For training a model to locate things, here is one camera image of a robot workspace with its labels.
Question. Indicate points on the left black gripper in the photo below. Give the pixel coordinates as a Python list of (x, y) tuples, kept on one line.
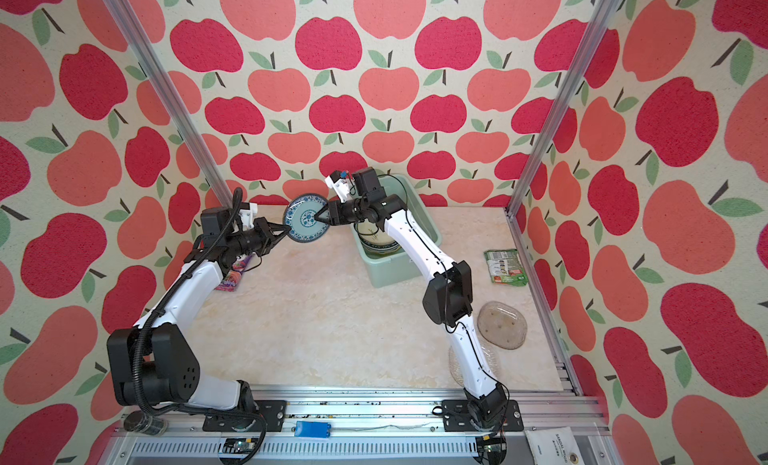
[(265, 229)]

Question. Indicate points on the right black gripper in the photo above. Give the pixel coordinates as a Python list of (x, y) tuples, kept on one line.
[(333, 215)]

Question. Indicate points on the small teal patterned plate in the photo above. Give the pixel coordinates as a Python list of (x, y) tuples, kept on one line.
[(299, 216)]

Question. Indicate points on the cream plate with bamboo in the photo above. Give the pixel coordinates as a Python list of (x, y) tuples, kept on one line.
[(374, 240)]

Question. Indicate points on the smoky brown glass plate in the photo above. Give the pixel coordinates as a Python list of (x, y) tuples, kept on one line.
[(502, 325)]

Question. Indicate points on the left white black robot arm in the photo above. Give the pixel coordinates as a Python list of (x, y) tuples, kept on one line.
[(152, 364)]

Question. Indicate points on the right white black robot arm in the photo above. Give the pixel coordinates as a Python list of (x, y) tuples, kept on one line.
[(448, 296)]

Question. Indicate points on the mint green plastic bin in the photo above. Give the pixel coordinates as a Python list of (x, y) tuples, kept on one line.
[(388, 270)]

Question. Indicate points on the purple Fox's candy bag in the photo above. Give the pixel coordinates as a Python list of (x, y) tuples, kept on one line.
[(232, 279)]

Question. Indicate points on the green snack packet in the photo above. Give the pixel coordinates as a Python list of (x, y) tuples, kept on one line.
[(505, 267)]

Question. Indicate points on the blue rectangular box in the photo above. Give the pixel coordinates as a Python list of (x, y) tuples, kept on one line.
[(312, 430)]

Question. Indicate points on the green circuit board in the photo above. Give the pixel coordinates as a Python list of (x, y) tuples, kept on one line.
[(238, 446)]

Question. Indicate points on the white paper sheet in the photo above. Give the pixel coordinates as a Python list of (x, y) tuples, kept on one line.
[(555, 446)]

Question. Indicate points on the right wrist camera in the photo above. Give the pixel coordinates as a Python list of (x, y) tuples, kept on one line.
[(342, 184)]

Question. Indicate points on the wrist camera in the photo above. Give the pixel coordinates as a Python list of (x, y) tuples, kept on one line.
[(246, 215), (342, 184)]

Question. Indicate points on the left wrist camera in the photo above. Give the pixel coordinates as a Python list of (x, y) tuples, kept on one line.
[(246, 215)]

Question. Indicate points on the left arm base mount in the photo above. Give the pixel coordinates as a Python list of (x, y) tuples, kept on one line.
[(269, 416)]

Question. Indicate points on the aluminium front rail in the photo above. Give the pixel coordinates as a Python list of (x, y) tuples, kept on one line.
[(369, 426)]

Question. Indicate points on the left aluminium frame post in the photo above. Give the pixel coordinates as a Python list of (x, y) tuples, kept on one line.
[(132, 30)]

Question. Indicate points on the aluminium frame post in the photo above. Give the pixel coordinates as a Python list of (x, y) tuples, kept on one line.
[(132, 30), (574, 77)]

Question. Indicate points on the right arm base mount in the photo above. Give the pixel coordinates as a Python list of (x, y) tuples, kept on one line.
[(479, 416)]

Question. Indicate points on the right aluminium frame post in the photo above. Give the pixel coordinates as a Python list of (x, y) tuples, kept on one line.
[(574, 77)]

